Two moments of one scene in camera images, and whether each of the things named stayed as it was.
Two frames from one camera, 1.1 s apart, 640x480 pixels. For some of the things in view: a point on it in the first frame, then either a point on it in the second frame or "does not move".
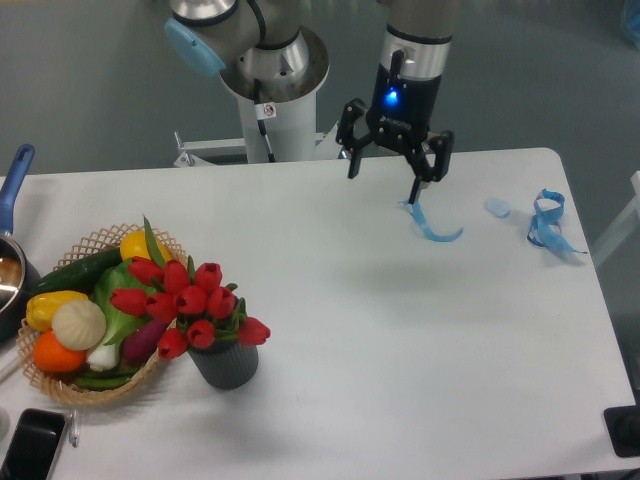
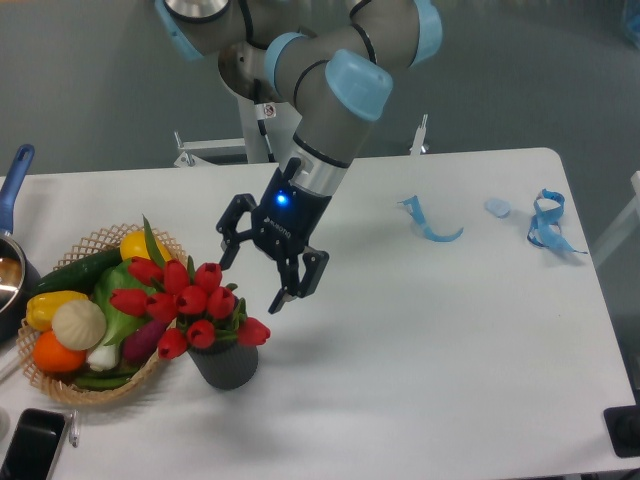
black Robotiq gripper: x=402 y=108 -> x=282 y=224
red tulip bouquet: x=200 y=309 does not move
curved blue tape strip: x=415 y=210 does not move
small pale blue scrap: x=499 y=207 does not move
